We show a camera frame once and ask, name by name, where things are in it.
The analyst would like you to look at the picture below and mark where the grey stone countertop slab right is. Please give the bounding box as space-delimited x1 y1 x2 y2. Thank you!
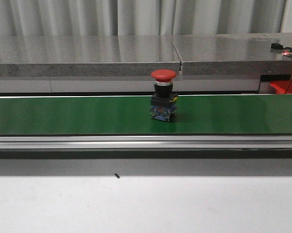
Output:
172 33 292 75

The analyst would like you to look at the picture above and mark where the grey stone countertop slab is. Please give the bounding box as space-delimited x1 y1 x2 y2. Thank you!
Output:
0 35 180 77
172 33 292 75

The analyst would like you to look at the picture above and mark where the green conveyor belt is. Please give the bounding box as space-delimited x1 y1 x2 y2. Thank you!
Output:
0 95 292 135

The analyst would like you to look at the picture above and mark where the red plastic bin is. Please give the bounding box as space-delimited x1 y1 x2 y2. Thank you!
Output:
270 81 292 94

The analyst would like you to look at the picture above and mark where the black connector plug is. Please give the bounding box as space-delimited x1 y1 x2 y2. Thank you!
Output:
271 43 284 50

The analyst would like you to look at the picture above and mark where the grey stone countertop slab left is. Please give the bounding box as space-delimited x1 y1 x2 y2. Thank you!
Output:
0 35 180 77

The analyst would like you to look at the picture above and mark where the white cabinet panel under counter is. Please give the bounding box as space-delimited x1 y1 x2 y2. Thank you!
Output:
0 75 260 93

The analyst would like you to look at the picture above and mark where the small circuit board red LED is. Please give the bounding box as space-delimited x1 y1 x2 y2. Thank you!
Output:
282 47 292 57

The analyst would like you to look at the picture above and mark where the grey curtain backdrop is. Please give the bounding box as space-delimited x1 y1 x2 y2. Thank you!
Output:
0 0 292 36

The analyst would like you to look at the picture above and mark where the aluminium conveyor side rail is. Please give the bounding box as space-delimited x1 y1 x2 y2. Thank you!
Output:
0 135 292 151

